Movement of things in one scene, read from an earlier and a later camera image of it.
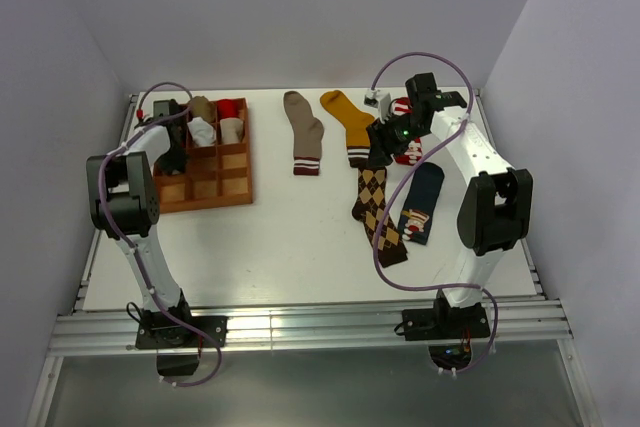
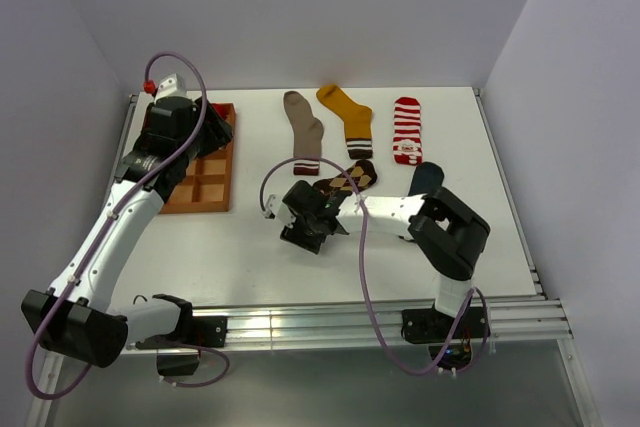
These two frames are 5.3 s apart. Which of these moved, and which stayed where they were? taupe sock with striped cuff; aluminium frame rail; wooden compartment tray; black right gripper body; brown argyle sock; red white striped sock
Moved: brown argyle sock; black right gripper body; wooden compartment tray
Stayed: red white striped sock; aluminium frame rail; taupe sock with striped cuff
